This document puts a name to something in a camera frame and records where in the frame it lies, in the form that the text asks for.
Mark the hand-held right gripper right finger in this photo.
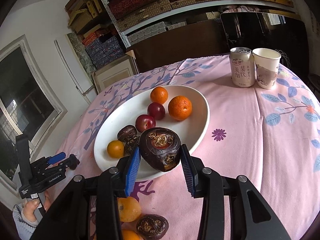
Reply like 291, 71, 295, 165
180, 144, 292, 240

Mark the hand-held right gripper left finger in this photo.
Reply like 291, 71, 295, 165
30, 146, 141, 240

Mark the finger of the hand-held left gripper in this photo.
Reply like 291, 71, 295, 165
46, 152, 67, 165
57, 154, 80, 170

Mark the small yellow-orange mandarin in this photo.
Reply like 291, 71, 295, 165
107, 140, 125, 158

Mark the large dark brown water chestnut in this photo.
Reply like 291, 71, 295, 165
139, 127, 182, 172

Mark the dark red plum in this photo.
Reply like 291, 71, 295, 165
147, 102, 166, 120
135, 114, 156, 133

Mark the white plate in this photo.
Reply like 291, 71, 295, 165
94, 85, 210, 180

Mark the large orange mandarin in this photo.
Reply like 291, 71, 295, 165
168, 95, 193, 120

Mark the person's left forearm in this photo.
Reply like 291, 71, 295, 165
12, 204, 38, 235

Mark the person's left hand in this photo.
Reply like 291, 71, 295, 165
21, 192, 52, 227

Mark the yellow mandarin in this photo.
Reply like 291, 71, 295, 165
117, 196, 142, 223

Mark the pink printed tablecloth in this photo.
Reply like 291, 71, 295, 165
51, 56, 320, 240

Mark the white board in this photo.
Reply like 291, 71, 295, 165
54, 39, 92, 103

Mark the framed picture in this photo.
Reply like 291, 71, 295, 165
91, 54, 139, 94

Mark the green marbled board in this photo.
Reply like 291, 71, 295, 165
67, 32, 97, 77

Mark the white drink can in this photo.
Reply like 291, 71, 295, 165
229, 47, 255, 88

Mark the stack of blue patterned boxes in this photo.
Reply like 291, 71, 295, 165
82, 30, 125, 69

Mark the printed paper cup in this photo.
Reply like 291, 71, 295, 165
252, 48, 282, 90

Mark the brown wooden board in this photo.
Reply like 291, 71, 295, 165
126, 19, 229, 73

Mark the stack of tan boxes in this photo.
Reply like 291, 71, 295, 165
65, 0, 110, 34

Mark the white metal shelf rack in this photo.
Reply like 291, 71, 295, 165
90, 0, 300, 48

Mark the dark wooden chair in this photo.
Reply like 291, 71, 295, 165
306, 74, 320, 94

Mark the black glossy panel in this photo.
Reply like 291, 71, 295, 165
220, 11, 309, 80

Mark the window with white frame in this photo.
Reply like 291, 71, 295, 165
0, 35, 68, 188

